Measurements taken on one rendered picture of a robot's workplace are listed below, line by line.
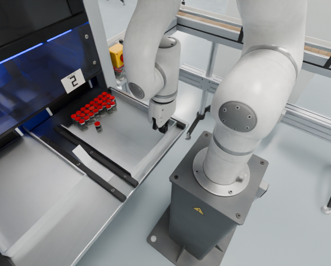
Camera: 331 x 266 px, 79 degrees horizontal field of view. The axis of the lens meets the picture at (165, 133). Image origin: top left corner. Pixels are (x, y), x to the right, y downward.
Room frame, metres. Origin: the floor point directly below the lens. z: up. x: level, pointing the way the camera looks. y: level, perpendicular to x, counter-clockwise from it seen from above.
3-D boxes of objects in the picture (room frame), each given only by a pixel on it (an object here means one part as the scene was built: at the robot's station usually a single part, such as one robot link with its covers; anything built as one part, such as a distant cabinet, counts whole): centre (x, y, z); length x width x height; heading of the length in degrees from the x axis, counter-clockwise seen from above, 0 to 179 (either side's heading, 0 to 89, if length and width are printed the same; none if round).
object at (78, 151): (0.33, 0.23, 0.91); 0.14 x 0.03 x 0.06; 56
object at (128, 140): (0.49, 0.17, 0.90); 0.34 x 0.26 x 0.04; 55
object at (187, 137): (1.31, -0.33, 0.07); 0.50 x 0.08 x 0.14; 145
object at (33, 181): (0.28, 0.45, 0.90); 0.34 x 0.26 x 0.04; 55
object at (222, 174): (0.33, -0.19, 0.95); 0.19 x 0.19 x 0.18
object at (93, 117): (0.56, 0.26, 0.90); 0.18 x 0.02 x 0.05; 145
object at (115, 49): (0.83, 0.22, 0.99); 0.08 x 0.07 x 0.07; 55
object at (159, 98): (0.47, 0.00, 1.09); 0.09 x 0.08 x 0.03; 145
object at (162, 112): (0.46, 0.01, 1.03); 0.10 x 0.08 x 0.11; 145
